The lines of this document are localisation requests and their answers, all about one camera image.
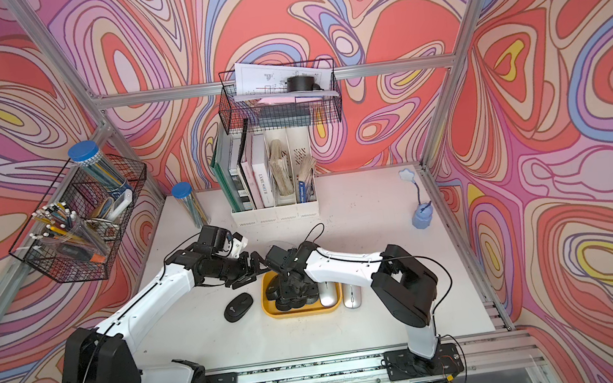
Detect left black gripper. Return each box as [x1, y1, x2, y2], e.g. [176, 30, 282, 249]
[209, 247, 269, 291]

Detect silver mouse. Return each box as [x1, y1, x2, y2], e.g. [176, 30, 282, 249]
[318, 282, 339, 309]
[342, 284, 362, 310]

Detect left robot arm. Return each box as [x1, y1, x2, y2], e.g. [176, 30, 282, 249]
[61, 225, 266, 383]

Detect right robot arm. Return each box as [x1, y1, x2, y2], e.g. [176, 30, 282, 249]
[264, 241, 443, 381]

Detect yellow plastic storage tray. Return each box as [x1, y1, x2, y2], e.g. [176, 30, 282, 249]
[261, 271, 343, 319]

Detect black mouse front left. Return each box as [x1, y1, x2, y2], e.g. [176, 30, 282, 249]
[223, 293, 254, 323]

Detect silver mouse beside tray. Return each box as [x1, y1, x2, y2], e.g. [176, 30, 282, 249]
[342, 284, 362, 310]

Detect blue lid pencil tube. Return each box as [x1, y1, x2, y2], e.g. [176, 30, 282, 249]
[171, 181, 209, 229]

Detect white book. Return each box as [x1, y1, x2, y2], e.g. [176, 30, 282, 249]
[251, 134, 275, 208]

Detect white file organizer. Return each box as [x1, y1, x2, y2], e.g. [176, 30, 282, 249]
[228, 127, 320, 226]

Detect green book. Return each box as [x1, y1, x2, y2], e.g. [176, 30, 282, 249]
[210, 125, 244, 213]

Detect small blue desk lamp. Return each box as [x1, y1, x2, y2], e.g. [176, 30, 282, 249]
[398, 168, 434, 230]

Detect clear pen cup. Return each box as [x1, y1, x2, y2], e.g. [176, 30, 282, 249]
[31, 201, 111, 264]

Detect blue lid tube in basket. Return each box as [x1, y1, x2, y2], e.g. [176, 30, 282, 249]
[68, 140, 130, 199]

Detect white paper sheets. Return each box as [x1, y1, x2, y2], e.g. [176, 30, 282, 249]
[233, 63, 340, 102]

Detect black tape roll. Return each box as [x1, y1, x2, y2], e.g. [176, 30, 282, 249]
[286, 75, 322, 93]

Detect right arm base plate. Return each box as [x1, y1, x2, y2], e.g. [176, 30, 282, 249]
[381, 343, 465, 382]

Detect black wire basket left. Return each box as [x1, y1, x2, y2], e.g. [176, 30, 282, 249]
[9, 154, 147, 284]

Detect black wire basket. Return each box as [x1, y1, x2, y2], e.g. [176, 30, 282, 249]
[9, 154, 147, 284]
[218, 57, 343, 134]

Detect black wire basket back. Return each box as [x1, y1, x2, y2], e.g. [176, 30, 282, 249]
[218, 57, 343, 134]

